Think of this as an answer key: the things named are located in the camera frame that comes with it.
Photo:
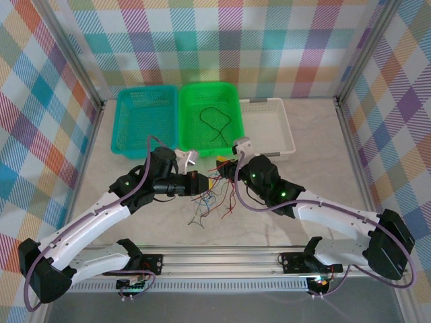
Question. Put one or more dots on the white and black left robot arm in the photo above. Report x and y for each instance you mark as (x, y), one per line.
(87, 232)

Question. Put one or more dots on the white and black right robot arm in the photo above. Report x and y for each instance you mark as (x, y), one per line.
(336, 223)

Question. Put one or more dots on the green plastic basket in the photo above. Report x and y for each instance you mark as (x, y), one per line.
(195, 134)

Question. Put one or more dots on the white plastic basket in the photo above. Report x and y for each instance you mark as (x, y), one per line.
(266, 124)

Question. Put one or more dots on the teal plastic basket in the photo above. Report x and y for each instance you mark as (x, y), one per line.
(144, 121)

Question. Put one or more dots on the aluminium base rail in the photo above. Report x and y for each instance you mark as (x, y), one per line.
(219, 262)

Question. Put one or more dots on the aluminium frame bar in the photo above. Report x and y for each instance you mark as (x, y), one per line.
(88, 151)
(353, 151)

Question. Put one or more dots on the aluminium frame post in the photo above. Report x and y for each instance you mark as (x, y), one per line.
(81, 67)
(366, 50)

